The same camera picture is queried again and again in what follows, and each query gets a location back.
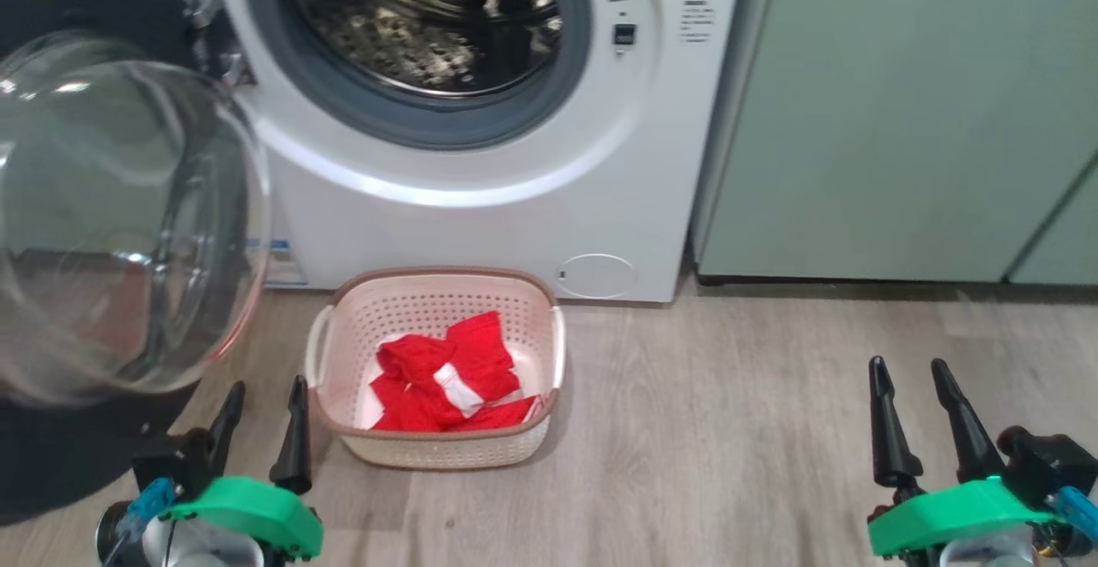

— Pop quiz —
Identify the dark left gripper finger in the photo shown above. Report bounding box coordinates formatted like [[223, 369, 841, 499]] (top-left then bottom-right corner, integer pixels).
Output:
[[269, 376, 313, 496], [202, 381, 247, 474]]

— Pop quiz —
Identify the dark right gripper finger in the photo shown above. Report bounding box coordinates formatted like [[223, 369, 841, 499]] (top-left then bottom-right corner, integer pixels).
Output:
[[868, 356, 926, 489], [931, 359, 1004, 485]]

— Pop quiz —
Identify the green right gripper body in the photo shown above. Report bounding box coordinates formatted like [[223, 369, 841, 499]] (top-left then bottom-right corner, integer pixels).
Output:
[[866, 477, 1065, 560]]

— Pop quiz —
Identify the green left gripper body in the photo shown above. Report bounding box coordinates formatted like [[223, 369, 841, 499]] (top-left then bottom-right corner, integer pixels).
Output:
[[159, 475, 324, 561]]

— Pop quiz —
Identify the red and white garment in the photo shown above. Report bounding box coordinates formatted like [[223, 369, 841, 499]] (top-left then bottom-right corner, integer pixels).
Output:
[[369, 311, 542, 433]]

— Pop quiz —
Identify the black glass washing machine door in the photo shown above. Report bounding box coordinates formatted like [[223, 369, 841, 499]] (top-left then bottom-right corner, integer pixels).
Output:
[[0, 0, 275, 527]]

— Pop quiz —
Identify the cream laundry basket brown rim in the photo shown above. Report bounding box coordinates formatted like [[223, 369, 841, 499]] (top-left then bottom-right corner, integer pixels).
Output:
[[305, 267, 568, 472]]

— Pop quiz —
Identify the white front-load washing machine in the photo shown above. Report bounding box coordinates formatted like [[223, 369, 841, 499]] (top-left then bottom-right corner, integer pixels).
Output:
[[129, 0, 749, 305]]

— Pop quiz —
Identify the blue energy label sticker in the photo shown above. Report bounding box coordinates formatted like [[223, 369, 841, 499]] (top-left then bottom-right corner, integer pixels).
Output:
[[249, 239, 307, 287]]

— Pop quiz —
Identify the pale green cabinet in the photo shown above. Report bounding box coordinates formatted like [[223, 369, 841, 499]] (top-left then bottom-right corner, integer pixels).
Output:
[[691, 0, 1098, 287]]

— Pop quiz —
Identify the blue-plug left camera cable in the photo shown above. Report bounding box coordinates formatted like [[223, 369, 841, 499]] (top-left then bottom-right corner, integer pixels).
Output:
[[101, 477, 178, 567]]

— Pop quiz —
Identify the blue-plug camera cable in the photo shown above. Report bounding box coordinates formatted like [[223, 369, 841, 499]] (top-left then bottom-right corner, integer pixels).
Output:
[[1047, 486, 1098, 544], [101, 477, 178, 567]]

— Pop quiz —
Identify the blue-plug right camera cable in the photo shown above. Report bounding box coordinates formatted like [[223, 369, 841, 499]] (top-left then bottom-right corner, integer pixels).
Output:
[[1047, 486, 1098, 544]]

